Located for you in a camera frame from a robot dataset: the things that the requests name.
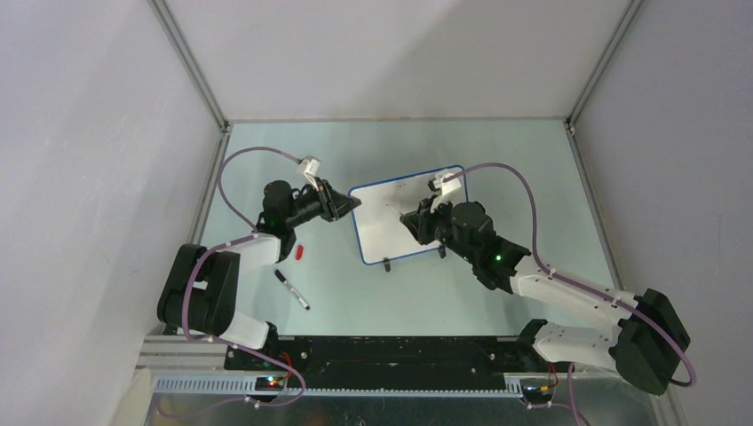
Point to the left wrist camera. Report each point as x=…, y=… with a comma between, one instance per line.
x=308, y=167

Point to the black whiteboard marker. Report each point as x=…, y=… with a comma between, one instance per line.
x=288, y=285

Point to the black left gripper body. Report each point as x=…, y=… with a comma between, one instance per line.
x=313, y=203

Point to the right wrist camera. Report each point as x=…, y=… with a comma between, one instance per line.
x=444, y=185

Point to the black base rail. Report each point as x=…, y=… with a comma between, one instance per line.
x=386, y=366

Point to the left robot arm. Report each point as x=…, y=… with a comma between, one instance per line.
x=201, y=289

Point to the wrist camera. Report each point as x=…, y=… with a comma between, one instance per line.
x=444, y=185
x=308, y=167

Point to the white blue-framed whiteboard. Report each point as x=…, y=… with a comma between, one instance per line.
x=378, y=229

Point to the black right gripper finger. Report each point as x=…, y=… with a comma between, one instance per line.
x=427, y=205
x=417, y=227

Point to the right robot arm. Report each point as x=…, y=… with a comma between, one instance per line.
x=640, y=337

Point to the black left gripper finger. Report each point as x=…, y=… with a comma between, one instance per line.
x=339, y=208
x=331, y=197

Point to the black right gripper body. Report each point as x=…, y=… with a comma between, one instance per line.
x=439, y=223

